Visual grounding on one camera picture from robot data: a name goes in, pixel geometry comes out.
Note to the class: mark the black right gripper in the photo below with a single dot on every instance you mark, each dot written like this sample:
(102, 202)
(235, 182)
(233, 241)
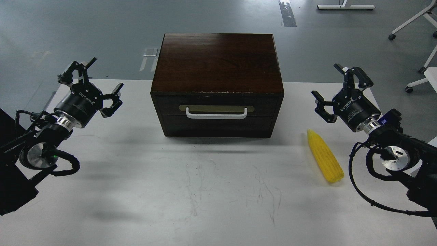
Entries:
(355, 109)

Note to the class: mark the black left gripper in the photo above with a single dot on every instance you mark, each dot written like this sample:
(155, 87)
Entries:
(82, 102)

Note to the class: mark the yellow corn cob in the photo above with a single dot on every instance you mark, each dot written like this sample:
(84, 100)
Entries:
(324, 157)

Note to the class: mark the wooden drawer with white handle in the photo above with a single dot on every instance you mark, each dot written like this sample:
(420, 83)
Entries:
(220, 104)

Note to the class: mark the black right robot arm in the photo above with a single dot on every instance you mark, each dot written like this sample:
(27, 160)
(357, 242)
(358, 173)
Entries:
(392, 155)

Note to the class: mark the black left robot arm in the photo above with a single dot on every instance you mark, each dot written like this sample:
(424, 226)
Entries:
(30, 140)

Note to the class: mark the dark wooden drawer cabinet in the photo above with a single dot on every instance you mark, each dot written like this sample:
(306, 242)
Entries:
(205, 64)

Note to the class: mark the white chair leg with caster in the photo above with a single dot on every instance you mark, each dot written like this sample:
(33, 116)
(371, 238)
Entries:
(430, 74)

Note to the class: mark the white rolling chair base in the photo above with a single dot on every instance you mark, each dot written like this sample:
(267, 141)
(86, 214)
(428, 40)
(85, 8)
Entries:
(426, 12)

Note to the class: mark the white desk foot bar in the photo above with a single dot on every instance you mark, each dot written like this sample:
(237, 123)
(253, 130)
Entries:
(345, 5)

